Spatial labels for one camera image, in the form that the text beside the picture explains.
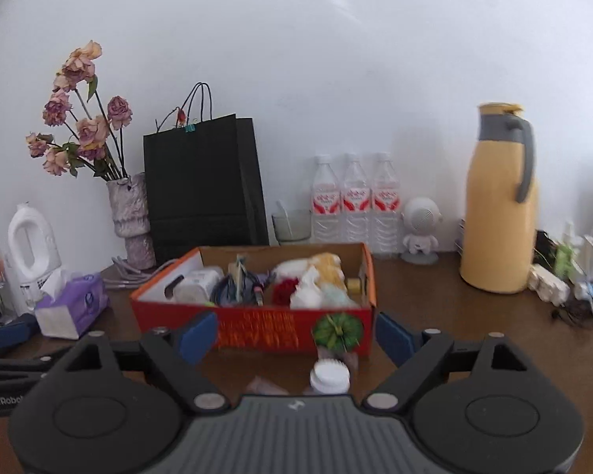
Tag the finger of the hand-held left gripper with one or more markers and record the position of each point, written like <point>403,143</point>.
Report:
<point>10,333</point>
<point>24,364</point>

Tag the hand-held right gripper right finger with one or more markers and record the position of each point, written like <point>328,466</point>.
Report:
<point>393,338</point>

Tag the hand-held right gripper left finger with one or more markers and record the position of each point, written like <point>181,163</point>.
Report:
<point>197,335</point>

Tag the red cardboard box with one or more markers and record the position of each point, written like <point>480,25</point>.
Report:
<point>257,331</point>

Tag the clear plastic bag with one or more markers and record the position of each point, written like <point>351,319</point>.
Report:
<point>338,298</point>

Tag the white plastic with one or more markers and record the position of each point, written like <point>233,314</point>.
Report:
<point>306,291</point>

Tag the white tissue pack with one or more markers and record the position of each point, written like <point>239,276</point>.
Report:
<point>197,284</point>

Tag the small yellow object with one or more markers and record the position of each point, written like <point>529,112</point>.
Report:
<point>354,285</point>

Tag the purple tissue pack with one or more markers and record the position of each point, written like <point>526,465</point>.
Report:
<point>79,303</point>

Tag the small clear packet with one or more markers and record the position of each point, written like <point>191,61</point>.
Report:
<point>262,385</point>

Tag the white detergent bottle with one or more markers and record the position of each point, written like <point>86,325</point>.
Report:
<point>47,252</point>

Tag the white and yellow plush toy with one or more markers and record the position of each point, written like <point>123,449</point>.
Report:
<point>326,266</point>

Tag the white astronaut figure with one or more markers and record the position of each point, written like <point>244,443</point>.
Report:
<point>421,227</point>

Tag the dark grey object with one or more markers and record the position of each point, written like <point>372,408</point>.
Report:
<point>459,237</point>

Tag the purple textured vase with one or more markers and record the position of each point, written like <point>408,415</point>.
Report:
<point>131,217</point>

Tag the red label water bottle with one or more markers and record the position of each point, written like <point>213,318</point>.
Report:
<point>326,202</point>
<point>356,202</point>
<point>386,202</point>

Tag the glass cup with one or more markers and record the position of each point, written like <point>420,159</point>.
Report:
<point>291,229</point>

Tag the black paper bag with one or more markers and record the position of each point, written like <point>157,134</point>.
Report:
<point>197,192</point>

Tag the yellow thermos jug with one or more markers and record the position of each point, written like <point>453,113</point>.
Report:
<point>499,217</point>

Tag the white power strip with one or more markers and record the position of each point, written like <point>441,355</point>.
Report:
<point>548,284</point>

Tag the green spray bottle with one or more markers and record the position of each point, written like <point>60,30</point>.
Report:
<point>564,256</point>

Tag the dried pink flowers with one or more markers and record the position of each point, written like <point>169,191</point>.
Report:
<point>86,131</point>

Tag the small red dried bud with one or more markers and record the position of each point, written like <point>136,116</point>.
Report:
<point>181,117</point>

